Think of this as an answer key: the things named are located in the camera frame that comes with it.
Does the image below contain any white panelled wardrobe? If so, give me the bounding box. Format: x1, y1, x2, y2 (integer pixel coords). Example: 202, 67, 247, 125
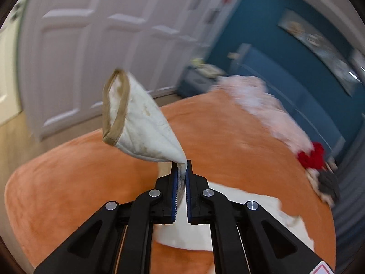
17, 0, 251, 142

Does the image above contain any blue padded headboard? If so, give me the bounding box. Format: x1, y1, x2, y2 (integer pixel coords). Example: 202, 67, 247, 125
228, 43, 347, 163

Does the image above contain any blue nightstand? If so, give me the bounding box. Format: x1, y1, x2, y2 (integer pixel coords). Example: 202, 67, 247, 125
177, 64, 226, 99

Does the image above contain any grey cloth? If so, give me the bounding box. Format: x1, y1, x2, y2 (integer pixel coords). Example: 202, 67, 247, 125
318, 171, 341, 206

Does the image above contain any cream door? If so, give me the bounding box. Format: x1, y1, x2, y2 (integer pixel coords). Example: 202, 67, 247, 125
0, 29, 23, 126

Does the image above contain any white padded jacket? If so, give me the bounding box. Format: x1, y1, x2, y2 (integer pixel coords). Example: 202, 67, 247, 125
102, 68, 315, 253

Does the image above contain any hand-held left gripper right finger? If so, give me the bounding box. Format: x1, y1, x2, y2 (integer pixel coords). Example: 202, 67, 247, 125
185, 160, 335, 274

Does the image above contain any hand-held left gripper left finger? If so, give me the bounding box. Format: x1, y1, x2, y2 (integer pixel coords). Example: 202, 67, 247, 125
34, 162, 179, 274

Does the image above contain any long wall picture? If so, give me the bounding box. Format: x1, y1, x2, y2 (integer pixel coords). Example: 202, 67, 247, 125
278, 8, 365, 97

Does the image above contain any cream cloth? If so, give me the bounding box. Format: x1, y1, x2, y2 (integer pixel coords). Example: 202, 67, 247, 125
306, 167, 324, 197

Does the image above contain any red cloth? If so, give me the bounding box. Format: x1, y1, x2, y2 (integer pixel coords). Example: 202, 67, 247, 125
297, 141, 326, 169

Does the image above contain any orange plush blanket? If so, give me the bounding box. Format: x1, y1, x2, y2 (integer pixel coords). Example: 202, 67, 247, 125
4, 87, 335, 274

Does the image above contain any grey curtain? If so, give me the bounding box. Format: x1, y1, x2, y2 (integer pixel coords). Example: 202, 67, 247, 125
332, 137, 365, 249

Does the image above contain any pink quilt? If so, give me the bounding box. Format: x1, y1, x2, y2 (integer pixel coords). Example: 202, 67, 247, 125
212, 75, 314, 155

